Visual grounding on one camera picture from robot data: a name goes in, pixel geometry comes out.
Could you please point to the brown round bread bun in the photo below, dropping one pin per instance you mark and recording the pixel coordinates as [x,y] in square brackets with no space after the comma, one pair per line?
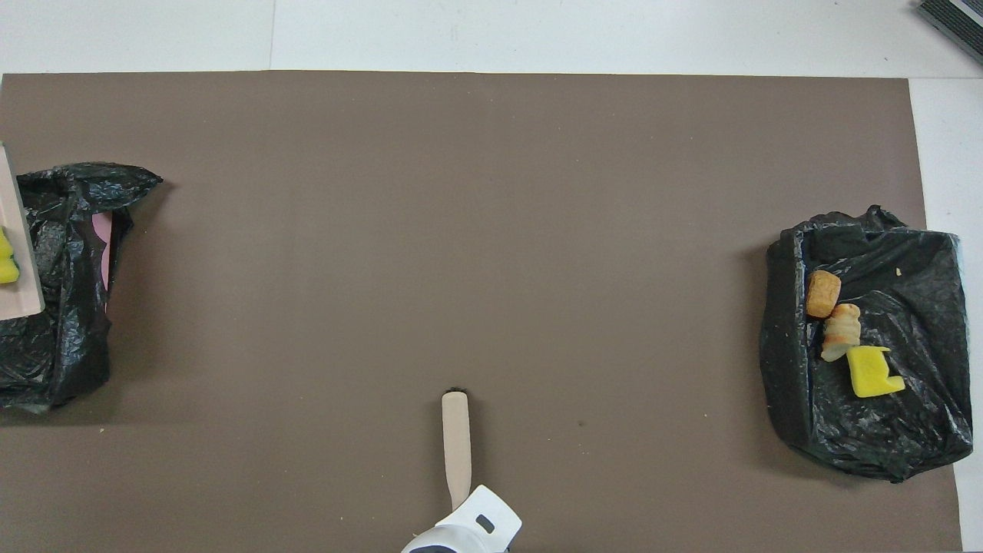
[823,294]

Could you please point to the pale flaky pastry piece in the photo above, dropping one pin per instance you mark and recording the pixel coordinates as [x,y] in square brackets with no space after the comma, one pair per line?
[842,330]

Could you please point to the yellow sponge piece with notch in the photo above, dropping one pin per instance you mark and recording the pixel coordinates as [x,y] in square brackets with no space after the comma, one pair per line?
[872,374]

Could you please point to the beige plastic dustpan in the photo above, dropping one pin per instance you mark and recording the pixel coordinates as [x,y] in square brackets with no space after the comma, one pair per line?
[28,230]

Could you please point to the yellow sponge wedge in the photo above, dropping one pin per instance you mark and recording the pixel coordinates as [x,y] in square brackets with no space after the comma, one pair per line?
[8,272]

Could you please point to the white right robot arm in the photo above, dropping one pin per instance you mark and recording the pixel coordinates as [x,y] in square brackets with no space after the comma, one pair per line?
[476,514]

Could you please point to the right black trash bag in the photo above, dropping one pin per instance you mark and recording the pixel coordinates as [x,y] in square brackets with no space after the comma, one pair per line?
[883,445]

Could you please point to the black trash bag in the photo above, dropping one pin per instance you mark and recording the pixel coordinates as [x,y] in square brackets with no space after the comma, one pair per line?
[69,346]
[883,445]

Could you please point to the left black trash bag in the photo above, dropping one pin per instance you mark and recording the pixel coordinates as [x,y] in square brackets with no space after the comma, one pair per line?
[69,346]

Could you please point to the brown paper table mat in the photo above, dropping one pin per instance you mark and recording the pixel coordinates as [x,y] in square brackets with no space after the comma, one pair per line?
[491,192]

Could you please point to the black ribbed device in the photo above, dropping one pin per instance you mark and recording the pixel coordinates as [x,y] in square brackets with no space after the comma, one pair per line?
[956,19]

